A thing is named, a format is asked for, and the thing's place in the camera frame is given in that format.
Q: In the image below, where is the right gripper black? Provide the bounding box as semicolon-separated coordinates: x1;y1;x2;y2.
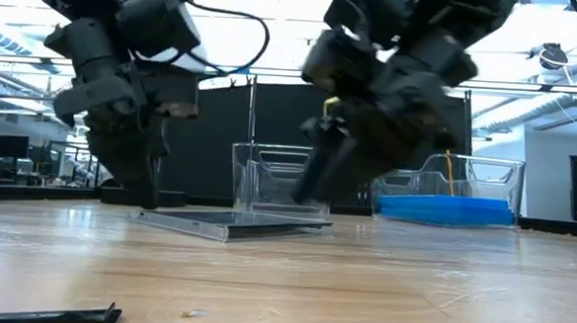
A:
290;28;480;214

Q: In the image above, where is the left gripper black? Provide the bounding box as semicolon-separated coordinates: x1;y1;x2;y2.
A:
36;14;204;212

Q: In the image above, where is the clear plastic storage bin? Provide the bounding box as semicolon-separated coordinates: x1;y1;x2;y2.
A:
228;141;336;221
368;149;528;230

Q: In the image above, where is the clear jewel case black tray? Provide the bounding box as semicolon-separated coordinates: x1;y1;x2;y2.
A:
126;203;335;249

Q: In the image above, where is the blue plastic disc case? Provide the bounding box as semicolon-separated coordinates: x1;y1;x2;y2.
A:
377;208;516;230
379;192;511;211
377;200;515;221

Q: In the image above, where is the yellow gripper tag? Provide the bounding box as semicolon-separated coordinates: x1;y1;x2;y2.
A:
321;95;342;120

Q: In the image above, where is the black partition curtain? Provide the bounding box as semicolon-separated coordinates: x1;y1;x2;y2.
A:
157;68;475;222

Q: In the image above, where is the black computer monitor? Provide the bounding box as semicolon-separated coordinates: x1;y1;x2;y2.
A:
0;133;31;161

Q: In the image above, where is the small plastic scrap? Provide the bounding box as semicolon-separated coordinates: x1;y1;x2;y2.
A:
181;307;210;321

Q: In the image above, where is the black plastic strip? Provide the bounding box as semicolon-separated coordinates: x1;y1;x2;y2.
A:
0;296;124;323

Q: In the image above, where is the black aluminium table frame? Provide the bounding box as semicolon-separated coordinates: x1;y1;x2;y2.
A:
0;180;577;238

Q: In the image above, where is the yellow cable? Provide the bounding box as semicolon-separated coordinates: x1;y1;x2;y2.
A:
442;149;459;197

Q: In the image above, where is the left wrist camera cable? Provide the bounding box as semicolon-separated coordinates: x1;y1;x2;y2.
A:
173;0;273;80

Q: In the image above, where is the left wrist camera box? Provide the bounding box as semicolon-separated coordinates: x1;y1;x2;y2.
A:
113;0;205;67

